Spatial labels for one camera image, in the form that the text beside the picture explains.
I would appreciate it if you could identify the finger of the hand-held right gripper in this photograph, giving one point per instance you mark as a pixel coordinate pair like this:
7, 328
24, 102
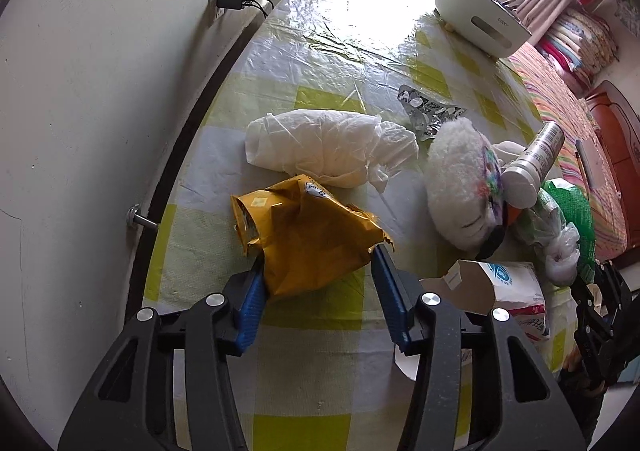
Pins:
607, 281

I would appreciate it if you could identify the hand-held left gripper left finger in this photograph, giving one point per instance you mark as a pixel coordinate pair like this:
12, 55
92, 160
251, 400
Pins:
250, 301

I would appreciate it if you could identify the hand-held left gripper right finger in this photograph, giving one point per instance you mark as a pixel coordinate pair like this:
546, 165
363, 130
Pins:
387, 291

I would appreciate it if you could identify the clear plastic bag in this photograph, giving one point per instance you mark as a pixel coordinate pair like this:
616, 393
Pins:
562, 256

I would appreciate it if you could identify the green plastic bag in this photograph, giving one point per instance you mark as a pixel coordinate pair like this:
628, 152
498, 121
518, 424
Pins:
570, 201

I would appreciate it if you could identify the yellow padded mailer bag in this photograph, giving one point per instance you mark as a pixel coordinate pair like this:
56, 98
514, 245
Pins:
310, 236

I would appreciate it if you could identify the white medicine box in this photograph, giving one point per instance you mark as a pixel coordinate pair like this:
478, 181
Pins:
515, 291

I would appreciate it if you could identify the white plush toy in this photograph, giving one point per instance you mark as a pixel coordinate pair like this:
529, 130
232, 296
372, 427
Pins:
455, 181

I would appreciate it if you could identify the white cylindrical bottle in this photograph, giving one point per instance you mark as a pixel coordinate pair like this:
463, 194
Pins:
535, 156

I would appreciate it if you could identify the white plastic bag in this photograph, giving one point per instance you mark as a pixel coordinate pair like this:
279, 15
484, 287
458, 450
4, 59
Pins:
325, 141

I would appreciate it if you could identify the wooden headboard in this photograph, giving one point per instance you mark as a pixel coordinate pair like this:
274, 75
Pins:
620, 131

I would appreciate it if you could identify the bed with striped sheet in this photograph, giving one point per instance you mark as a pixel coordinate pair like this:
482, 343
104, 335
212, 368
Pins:
575, 106

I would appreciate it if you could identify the stack of folded quilts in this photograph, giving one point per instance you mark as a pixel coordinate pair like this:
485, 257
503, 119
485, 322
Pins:
575, 46

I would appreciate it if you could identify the yellow checked tablecloth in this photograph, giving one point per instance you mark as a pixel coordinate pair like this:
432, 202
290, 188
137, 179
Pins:
350, 31

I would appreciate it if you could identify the beige curtain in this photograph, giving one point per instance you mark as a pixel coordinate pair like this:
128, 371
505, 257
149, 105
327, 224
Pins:
542, 6

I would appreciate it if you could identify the white desk organizer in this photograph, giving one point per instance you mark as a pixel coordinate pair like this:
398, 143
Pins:
475, 16

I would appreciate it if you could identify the black power adapter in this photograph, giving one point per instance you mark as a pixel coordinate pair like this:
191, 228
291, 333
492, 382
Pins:
232, 0

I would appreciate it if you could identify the metal wall bolt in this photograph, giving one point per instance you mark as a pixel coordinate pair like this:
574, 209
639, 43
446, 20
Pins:
135, 217

